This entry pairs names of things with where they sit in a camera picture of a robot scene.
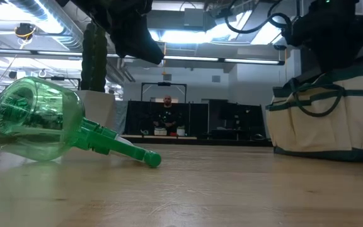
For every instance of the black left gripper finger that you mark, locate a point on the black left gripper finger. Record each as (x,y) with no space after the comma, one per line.
(154,53)

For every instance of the beige gardening bag green trim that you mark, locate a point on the beige gardening bag green trim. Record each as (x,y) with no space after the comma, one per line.
(342,126)

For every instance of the green transparent spray bottle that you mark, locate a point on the green transparent spray bottle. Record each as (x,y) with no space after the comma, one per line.
(27,119)

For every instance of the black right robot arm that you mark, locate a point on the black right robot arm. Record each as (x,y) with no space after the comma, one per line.
(332,22)

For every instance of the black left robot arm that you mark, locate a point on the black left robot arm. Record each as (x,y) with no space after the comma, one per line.
(106,9)

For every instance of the green cactus plant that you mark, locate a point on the green cactus plant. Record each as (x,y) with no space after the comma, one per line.
(94,63)

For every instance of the grey ceiling box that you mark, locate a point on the grey ceiling box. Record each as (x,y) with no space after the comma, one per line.
(194,17)

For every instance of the person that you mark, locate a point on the person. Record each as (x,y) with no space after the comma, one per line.
(167,118)

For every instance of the black partition desk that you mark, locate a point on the black partition desk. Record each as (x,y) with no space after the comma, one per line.
(200,116)

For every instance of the wide white plant pot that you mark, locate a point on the wide white plant pot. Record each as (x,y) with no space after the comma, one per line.
(160,131)

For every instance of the small white plant pot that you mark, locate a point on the small white plant pot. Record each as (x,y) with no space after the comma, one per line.
(180,131)

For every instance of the long ceiling light strip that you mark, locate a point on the long ceiling light strip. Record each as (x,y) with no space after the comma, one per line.
(251,61)

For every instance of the black metal frame rig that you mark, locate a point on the black metal frame rig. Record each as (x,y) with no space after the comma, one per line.
(164,84)

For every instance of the black ceiling camera dome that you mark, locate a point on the black ceiling camera dome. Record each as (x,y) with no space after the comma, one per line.
(279,47)

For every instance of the grey wall vent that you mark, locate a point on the grey wall vent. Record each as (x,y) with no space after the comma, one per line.
(216,79)

